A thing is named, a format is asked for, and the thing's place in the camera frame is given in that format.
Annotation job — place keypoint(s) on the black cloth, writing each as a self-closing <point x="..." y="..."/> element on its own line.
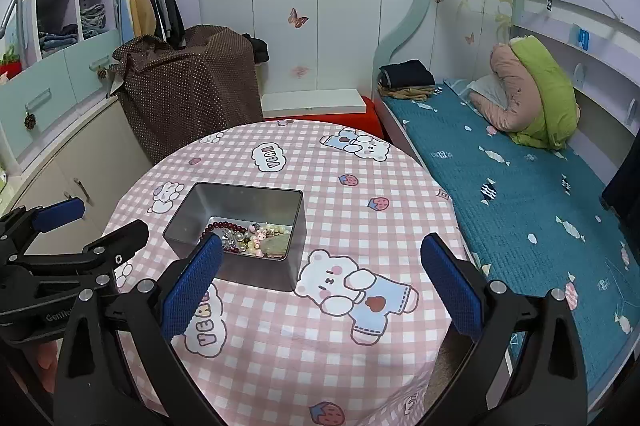
<point x="257" y="48"/>

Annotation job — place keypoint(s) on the small butterfly wall sticker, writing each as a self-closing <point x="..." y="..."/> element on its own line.
<point x="470" y="38"/>

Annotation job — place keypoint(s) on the faded pink wall sticker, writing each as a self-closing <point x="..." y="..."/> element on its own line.
<point x="299" y="70"/>

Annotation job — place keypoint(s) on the hanging clothes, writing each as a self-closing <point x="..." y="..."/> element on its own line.
<point x="150" y="5"/>

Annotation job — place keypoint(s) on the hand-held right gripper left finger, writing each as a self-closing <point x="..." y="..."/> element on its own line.
<point x="192" y="286"/>

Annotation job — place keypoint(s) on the white pillow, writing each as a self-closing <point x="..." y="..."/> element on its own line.
<point x="487" y="93"/>

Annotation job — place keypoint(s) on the white box on red stool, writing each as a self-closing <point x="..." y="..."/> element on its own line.
<point x="310" y="103"/>

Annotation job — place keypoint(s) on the white cabinet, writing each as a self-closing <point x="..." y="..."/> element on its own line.
<point x="50" y="186"/>

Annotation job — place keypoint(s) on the pine cone ornament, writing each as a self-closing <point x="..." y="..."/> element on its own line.
<point x="30" y="120"/>
<point x="103" y="73"/>

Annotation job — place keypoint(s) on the pink quilt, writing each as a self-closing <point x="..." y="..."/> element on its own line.
<point x="510" y="90"/>

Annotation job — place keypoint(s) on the person's left hand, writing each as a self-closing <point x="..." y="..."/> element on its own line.
<point x="45" y="358"/>

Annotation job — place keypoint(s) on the folded jeans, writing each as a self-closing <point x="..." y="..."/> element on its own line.
<point x="92" y="20"/>
<point x="57" y="38"/>

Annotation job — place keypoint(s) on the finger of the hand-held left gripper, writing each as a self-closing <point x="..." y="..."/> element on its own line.
<point x="125" y="238"/>
<point x="60" y="212"/>

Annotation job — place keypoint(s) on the teal drawer unit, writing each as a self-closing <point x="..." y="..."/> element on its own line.
<point x="60" y="105"/>

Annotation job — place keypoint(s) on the folded dark clothes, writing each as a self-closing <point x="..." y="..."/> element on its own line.
<point x="407" y="73"/>

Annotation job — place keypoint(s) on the grey metal tin box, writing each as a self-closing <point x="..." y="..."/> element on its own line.
<point x="260" y="273"/>

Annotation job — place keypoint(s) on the green quilt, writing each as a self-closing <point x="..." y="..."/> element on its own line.
<point x="547" y="95"/>

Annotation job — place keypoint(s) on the pink butterfly wall sticker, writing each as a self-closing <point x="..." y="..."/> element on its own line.
<point x="297" y="18"/>

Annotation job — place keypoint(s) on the teal bed frame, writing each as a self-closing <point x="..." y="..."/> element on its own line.
<point x="410" y="5"/>

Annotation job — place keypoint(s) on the blue candy print bedspread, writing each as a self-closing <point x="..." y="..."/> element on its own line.
<point x="525" y="206"/>

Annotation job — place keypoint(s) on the red object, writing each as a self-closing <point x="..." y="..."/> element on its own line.
<point x="372" y="120"/>

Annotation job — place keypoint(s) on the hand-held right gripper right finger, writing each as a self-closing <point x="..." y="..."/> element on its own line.
<point x="450" y="286"/>

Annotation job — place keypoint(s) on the brown polka dot cover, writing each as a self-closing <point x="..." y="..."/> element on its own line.
<point x="190" y="90"/>

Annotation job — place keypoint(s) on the folded tan cloth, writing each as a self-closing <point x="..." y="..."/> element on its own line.
<point x="410" y="93"/>

